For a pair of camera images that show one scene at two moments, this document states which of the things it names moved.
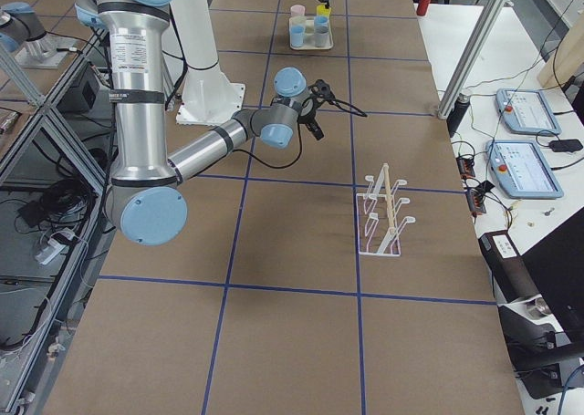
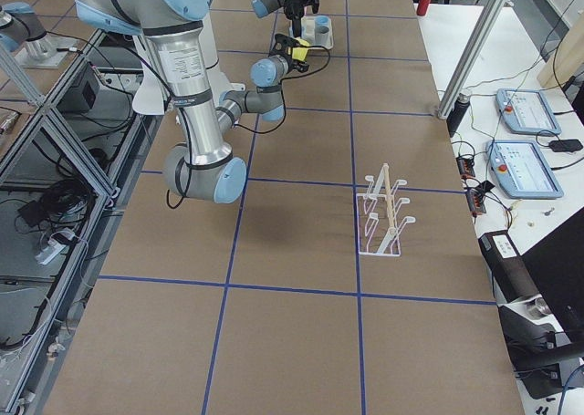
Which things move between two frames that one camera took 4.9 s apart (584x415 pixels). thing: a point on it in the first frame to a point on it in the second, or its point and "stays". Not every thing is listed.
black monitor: [555, 260] stays
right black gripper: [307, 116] to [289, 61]
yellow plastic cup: [322, 12] to [299, 53]
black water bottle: [457, 113] stays
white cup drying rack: [378, 233] stays
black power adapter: [566, 145] stays
